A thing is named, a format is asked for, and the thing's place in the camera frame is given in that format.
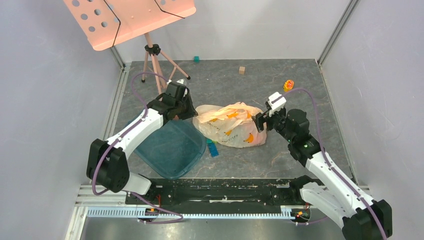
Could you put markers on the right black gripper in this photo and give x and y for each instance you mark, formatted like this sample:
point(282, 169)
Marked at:
point(261, 121)

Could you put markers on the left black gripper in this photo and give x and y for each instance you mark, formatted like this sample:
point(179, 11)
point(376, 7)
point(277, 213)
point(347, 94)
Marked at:
point(191, 112)

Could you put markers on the translucent cream plastic bag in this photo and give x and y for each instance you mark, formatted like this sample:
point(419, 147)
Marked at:
point(230, 125)

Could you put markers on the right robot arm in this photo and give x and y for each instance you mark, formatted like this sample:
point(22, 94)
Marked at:
point(359, 215)

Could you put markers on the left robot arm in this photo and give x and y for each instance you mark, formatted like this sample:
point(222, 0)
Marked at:
point(107, 165)

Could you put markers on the yellow butterfly toy block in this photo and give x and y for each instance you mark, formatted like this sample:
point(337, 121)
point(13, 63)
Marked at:
point(288, 85)

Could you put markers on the teal plastic tray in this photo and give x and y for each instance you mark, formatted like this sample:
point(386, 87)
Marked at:
point(173, 150)

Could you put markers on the blue lego brick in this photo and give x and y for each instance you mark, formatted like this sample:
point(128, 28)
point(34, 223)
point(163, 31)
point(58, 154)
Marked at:
point(213, 149)

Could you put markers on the small wooden cube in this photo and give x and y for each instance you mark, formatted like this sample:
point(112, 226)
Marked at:
point(242, 70)

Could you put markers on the pink music stand desk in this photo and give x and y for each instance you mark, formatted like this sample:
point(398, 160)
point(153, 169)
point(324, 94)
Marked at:
point(107, 23)

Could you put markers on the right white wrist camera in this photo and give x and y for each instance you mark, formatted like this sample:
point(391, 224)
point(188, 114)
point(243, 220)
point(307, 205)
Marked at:
point(275, 103)

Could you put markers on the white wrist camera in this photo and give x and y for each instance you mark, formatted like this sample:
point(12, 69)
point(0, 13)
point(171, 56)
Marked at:
point(275, 103)
point(176, 83)

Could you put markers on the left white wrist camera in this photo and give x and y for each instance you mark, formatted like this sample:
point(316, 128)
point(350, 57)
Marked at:
point(176, 83)

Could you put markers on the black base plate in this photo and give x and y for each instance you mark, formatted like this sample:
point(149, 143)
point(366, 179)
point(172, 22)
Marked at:
point(225, 195)

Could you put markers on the aluminium frame rail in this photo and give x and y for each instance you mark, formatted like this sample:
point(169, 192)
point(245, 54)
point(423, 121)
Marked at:
point(126, 205)

